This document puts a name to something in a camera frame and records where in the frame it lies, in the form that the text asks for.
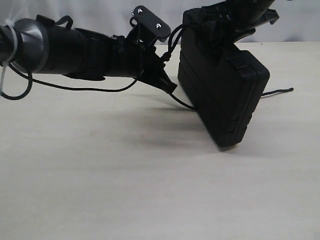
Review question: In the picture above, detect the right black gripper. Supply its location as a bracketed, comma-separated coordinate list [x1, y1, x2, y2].
[199, 0, 279, 50]

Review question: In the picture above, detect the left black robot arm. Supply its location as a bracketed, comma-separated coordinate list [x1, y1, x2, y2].
[0, 14, 177, 94]

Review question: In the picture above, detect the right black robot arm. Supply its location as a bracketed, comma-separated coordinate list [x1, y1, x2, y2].
[198, 0, 280, 48]

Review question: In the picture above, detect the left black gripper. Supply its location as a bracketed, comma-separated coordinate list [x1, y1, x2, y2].
[124, 24, 178, 94]

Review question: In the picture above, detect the white zip tie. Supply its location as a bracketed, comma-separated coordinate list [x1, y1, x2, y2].
[0, 18, 18, 95]

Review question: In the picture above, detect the black plastic carrying case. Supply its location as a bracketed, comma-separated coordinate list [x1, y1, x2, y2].
[177, 7, 271, 148]

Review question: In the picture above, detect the white backdrop curtain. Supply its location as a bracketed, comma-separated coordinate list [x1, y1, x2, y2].
[0, 0, 320, 43]

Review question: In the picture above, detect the black cord with knot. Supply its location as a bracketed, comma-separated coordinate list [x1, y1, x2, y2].
[161, 23, 295, 110]

